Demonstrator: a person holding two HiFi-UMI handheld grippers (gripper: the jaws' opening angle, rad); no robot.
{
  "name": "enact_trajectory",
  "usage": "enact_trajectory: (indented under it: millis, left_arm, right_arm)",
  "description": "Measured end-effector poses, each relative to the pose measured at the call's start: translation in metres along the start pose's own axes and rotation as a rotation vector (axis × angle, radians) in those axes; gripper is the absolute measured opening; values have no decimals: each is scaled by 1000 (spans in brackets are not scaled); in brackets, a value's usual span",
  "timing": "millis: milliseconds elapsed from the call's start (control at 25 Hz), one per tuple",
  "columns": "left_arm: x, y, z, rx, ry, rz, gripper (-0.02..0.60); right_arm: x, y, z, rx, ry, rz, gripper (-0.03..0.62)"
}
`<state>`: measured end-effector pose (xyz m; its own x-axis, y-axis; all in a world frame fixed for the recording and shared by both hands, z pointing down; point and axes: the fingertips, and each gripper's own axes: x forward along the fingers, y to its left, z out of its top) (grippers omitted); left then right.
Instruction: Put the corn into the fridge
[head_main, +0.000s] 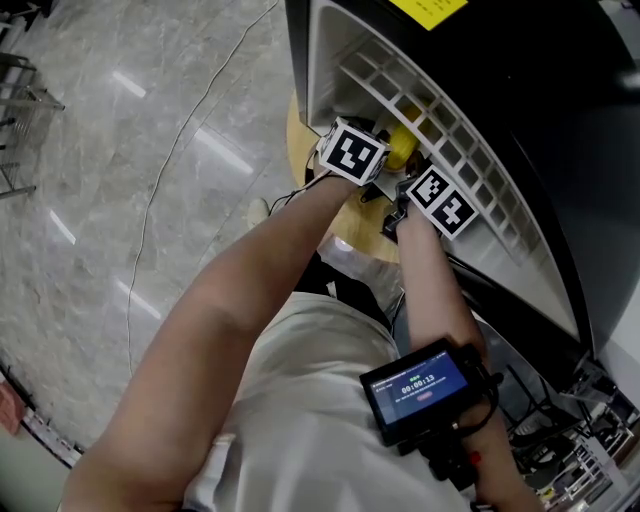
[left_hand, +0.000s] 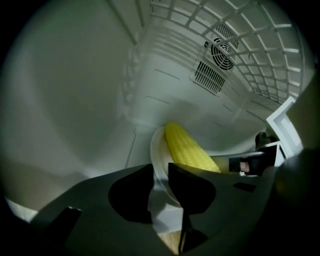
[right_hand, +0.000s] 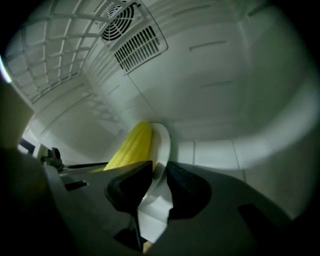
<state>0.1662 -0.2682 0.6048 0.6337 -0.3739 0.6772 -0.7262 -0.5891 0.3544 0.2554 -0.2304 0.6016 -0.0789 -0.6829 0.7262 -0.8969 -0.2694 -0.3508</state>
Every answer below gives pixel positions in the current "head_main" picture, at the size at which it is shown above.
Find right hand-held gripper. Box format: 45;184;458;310
381;151;480;242

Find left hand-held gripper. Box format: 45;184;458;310
313;115;396;188

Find black mini fridge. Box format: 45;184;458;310
283;0;640;357

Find person's left forearm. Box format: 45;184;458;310
59;174;362;512

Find person's right forearm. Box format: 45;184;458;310
393;214;544;512

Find round wooden table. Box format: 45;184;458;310
285;93;402;265

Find person's trouser legs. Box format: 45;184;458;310
294;237;407;334

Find person's white shoe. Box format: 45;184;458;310
246;197;272;229

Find black wrist-mounted screen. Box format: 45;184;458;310
358;338;505;494

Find person's beige shirt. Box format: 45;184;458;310
182;292;481;512

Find cluttered equipment rack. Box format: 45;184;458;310
502;349;640;512

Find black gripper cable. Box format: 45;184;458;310
268;167;334;217

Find long white floor cable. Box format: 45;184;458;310
125;0;280;379

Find metal wire rack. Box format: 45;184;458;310
0;49;67;201

